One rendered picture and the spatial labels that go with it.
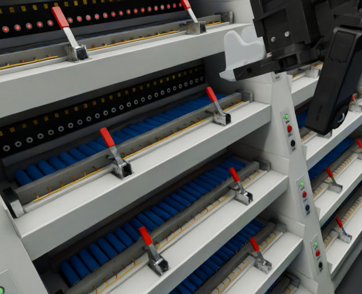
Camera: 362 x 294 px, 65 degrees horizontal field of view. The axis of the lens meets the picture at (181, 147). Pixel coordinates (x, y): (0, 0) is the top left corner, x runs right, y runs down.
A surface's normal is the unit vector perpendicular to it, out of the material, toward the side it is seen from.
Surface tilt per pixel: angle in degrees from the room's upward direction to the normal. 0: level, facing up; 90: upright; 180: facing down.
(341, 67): 91
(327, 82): 91
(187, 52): 107
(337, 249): 17
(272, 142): 90
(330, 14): 90
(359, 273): 0
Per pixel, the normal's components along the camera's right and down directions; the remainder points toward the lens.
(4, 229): 0.60, 0.00
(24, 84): 0.66, 0.28
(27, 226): -0.11, -0.88
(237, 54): -0.76, 0.39
